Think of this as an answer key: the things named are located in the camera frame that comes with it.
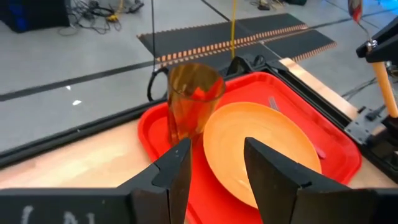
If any yellow hanging cable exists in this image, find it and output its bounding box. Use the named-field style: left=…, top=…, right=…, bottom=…
left=231, top=0, right=238, bottom=60

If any amber plastic cup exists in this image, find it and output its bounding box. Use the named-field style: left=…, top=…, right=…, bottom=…
left=167, top=63, right=226, bottom=147

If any red plastic tray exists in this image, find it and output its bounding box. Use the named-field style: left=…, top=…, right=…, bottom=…
left=137, top=72, right=363, bottom=224

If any black metal table frame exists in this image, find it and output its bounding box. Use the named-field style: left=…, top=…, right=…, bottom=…
left=0, top=55, right=398, bottom=184

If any spoon with orange handle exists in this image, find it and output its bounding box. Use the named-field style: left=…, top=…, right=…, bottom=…
left=347, top=0, right=398, bottom=119

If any black case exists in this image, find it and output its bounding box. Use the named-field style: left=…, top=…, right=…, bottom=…
left=0, top=0, right=71, bottom=34

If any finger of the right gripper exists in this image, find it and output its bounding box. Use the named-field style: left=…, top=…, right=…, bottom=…
left=356, top=39, right=398, bottom=65
left=371, top=17, right=398, bottom=45

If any fork with red handle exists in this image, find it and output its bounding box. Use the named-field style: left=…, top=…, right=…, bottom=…
left=267, top=95, right=327, bottom=160

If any grey metal bracket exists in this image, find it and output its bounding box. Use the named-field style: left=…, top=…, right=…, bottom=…
left=344, top=106, right=388, bottom=146

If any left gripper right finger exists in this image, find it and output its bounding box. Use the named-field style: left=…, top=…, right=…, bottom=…
left=244, top=136, right=377, bottom=224

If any black hazard-striped floor mat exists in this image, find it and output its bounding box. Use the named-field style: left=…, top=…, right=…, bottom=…
left=160, top=29, right=338, bottom=75
left=136, top=12, right=308, bottom=63

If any orange plate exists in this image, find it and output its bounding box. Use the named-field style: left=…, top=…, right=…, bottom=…
left=203, top=101, right=323, bottom=209

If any black cable tangle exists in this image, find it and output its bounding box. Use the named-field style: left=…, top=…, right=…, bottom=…
left=58, top=0, right=146, bottom=35

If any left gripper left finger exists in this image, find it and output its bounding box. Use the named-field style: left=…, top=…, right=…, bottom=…
left=130, top=138, right=193, bottom=224

